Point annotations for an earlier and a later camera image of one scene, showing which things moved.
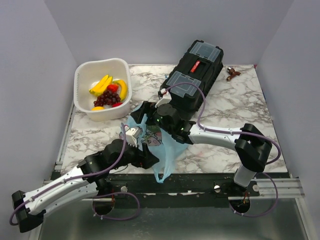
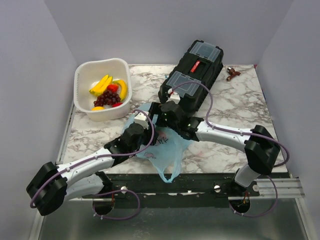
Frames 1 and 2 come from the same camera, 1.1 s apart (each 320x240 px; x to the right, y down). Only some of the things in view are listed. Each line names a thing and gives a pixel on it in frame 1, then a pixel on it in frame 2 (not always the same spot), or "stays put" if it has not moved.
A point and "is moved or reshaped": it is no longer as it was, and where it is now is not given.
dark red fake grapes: x=108 y=98 stays put
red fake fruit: x=113 y=87 stays put
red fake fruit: x=117 y=104 stays put
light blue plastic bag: x=162 y=148 is moved or reshaped
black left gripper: x=144 y=159 → x=149 y=134
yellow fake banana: x=124 y=89 stays put
